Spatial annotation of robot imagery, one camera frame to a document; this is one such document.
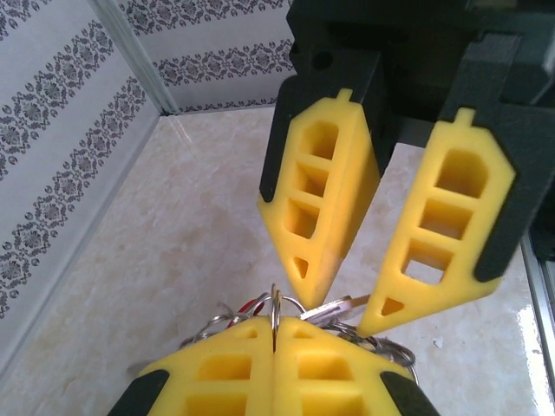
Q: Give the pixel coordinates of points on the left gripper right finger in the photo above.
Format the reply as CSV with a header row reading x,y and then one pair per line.
x,y
329,381

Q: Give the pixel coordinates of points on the aluminium rear frame rail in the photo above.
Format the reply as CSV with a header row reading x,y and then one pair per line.
x,y
65,264

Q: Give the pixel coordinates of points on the aluminium upright frame post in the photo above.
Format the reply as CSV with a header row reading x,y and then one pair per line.
x,y
135,56

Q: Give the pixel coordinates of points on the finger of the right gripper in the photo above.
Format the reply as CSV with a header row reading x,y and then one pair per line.
x,y
347,173
477,195

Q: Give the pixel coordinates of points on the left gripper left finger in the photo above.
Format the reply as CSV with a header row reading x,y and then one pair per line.
x,y
225,381

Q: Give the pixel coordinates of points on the long aluminium base rail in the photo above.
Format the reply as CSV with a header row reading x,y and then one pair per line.
x,y
542,303

